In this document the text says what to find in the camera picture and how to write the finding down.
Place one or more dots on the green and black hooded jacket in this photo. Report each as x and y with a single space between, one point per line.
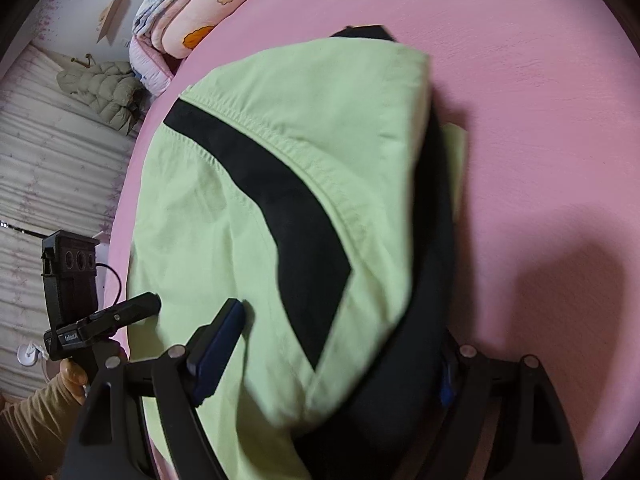
250 185

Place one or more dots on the wooden wall shelf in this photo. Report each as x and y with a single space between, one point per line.
114 17

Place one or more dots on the white printed cushion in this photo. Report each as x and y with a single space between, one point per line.
150 65

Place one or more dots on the person's left forearm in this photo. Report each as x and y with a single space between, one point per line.
35 425

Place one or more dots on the beige puffer jacket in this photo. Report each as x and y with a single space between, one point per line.
100 90

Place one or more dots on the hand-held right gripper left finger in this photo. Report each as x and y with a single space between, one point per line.
220 350

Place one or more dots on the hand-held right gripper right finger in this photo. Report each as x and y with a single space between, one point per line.
446 385

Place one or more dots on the white curtain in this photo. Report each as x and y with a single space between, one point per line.
50 170

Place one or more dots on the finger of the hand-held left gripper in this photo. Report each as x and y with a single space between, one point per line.
142 305

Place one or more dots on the person's left hand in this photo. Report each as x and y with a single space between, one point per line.
74 377

